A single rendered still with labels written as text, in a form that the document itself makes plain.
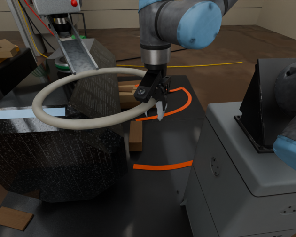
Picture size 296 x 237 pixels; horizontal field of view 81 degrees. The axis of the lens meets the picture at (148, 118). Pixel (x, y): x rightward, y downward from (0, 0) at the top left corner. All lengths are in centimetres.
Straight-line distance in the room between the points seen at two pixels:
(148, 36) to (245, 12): 681
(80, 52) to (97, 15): 515
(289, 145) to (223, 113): 40
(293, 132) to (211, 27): 26
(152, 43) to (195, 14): 16
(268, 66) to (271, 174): 32
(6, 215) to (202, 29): 159
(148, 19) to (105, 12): 571
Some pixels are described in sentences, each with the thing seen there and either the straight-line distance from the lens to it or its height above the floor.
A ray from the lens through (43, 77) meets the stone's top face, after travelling 121.
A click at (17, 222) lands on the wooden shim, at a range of 159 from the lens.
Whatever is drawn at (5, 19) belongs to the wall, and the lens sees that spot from 710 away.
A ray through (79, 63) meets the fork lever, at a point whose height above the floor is 92.
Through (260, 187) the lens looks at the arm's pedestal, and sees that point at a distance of 60.
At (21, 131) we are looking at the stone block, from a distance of 96.
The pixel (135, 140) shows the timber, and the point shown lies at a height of 13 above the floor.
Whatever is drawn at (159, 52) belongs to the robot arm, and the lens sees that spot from 52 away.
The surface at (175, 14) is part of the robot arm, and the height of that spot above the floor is 122.
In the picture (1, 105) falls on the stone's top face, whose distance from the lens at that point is 105.
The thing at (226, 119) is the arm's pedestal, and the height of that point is 85.
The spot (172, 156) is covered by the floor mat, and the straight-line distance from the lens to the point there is 163.
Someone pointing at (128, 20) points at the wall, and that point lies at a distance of 620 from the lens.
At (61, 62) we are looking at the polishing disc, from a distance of 130.
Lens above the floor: 128
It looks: 39 degrees down
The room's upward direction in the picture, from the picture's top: straight up
